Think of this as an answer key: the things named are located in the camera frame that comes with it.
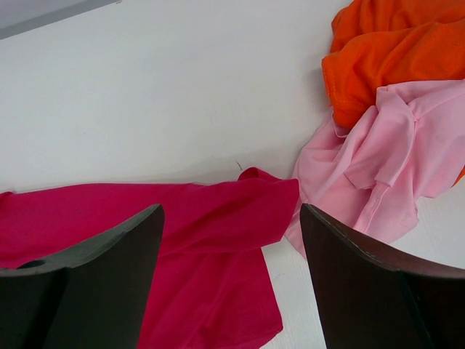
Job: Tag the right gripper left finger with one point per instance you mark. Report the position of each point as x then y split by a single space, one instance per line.
90 295

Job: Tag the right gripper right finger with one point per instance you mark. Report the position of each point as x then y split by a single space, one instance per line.
372 295

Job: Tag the magenta t shirt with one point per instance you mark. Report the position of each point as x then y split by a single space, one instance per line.
211 287

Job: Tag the pink t shirt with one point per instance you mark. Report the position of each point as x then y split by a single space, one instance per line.
408 145

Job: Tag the orange t shirt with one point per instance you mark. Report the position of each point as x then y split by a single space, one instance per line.
379 43

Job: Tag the rear aluminium frame rail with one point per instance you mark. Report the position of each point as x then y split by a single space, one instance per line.
20 16

